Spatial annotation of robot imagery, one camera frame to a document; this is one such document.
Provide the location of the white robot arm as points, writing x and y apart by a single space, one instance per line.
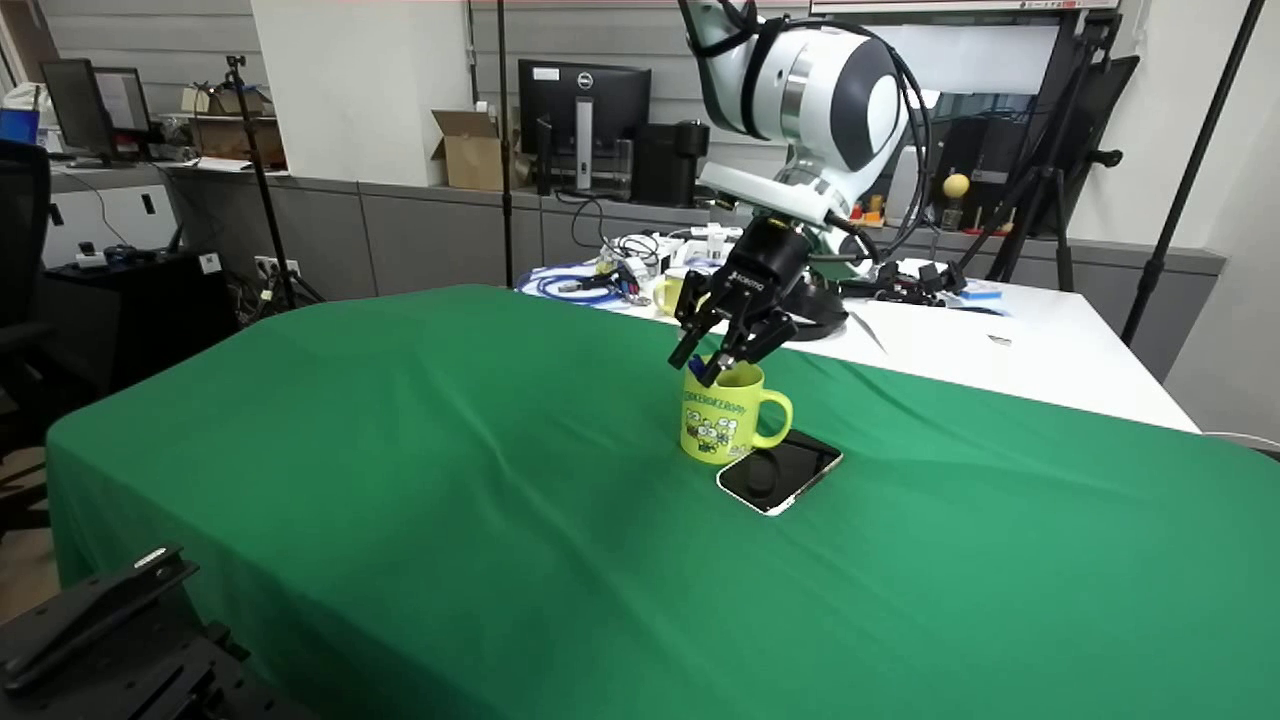
839 101

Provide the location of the black headset device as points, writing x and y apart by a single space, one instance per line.
919 283

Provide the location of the yellow cartoon mug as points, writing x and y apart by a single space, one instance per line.
733 413

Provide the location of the open cardboard box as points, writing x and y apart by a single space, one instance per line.
470 148

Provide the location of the yellow ball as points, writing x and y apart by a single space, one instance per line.
959 187

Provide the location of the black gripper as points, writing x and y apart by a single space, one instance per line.
746 292

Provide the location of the green tablecloth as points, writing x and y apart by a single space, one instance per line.
470 506

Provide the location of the blue marker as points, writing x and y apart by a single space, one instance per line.
704 375

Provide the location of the black camera mount foreground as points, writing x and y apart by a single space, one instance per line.
130 651

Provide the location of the black speaker box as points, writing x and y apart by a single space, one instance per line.
667 160

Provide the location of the black smartphone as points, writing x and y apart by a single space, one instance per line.
774 478

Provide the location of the black computer monitor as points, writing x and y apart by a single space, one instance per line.
576 123

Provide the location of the black tripod stand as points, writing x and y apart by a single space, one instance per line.
281 279

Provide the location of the black office chair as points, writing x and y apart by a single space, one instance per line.
26 188

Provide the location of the small yellow cup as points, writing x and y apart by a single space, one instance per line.
671 292

